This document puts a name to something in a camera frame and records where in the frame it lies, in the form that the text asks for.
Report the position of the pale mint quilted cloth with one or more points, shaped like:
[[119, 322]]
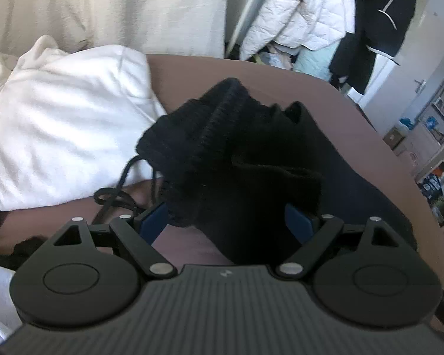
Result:
[[316, 59]]

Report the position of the pile of mixed clothes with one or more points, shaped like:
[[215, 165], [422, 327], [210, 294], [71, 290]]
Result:
[[273, 57]]

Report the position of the brown cardboard box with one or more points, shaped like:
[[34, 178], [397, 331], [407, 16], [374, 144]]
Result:
[[395, 138]]

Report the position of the white fleece hoodie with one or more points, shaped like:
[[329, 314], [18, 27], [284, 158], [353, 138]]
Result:
[[66, 118]]

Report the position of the black sweatpants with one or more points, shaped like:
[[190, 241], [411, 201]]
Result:
[[244, 155]]

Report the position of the blue bag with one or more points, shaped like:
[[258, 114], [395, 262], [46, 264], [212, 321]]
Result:
[[431, 188]]

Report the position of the white puffer jacket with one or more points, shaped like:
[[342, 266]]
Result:
[[299, 11]]

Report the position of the black jacket with white piping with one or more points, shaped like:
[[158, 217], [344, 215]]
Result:
[[377, 26]]

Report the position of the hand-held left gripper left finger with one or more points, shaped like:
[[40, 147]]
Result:
[[153, 223]]

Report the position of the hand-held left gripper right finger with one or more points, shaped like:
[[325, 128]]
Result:
[[298, 223]]

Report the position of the white door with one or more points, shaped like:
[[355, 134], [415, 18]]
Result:
[[421, 44]]

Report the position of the cream cloth cover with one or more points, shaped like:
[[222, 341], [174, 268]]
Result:
[[114, 7]]

